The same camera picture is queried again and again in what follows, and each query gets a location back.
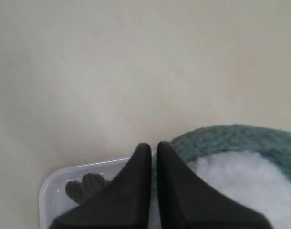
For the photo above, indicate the green knitted scarf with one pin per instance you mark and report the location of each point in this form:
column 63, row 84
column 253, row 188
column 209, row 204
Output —
column 273, row 144

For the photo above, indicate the white plush snowman toy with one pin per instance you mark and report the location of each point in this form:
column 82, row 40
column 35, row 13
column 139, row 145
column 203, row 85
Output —
column 243, row 176

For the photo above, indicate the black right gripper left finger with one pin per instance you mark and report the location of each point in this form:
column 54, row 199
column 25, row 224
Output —
column 123, row 204

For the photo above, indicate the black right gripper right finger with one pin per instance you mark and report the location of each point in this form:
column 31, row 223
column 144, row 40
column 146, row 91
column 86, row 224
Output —
column 187, row 202

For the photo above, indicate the white plastic tray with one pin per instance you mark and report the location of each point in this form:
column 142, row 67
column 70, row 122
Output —
column 53, row 200

